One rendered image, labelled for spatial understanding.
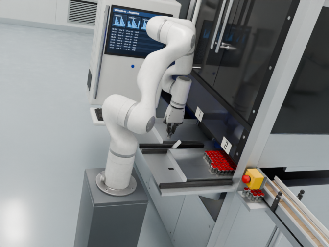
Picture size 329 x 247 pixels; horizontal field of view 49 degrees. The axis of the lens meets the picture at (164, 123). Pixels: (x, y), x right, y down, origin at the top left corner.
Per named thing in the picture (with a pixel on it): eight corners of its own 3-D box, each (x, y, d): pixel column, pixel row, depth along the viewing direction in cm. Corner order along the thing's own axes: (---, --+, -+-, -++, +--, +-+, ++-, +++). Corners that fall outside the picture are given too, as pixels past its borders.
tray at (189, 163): (220, 153, 208) (221, 148, 207) (243, 181, 188) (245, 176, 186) (166, 154, 195) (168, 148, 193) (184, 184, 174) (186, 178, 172)
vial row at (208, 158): (205, 157, 200) (207, 150, 198) (220, 177, 186) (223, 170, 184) (202, 157, 199) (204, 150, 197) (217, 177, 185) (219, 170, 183)
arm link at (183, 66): (160, 45, 175) (158, 92, 197) (189, 56, 170) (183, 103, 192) (169, 37, 181) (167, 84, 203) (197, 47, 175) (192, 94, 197)
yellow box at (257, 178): (254, 179, 177) (259, 167, 174) (262, 188, 171) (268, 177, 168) (241, 180, 174) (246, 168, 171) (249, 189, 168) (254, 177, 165)
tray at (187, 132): (196, 123, 235) (197, 119, 234) (213, 145, 215) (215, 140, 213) (147, 122, 222) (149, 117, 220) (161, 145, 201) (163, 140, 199)
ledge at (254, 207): (258, 192, 185) (259, 189, 185) (272, 209, 175) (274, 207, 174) (235, 194, 180) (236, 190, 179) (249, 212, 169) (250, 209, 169)
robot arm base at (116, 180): (100, 198, 155) (105, 163, 147) (92, 171, 170) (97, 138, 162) (141, 195, 163) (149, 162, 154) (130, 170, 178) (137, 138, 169)
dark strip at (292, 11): (234, 158, 183) (293, -2, 147) (239, 163, 179) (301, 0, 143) (232, 158, 183) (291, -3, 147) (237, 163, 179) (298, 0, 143)
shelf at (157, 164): (192, 122, 240) (193, 120, 239) (246, 190, 185) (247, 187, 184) (123, 120, 221) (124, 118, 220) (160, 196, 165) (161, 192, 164)
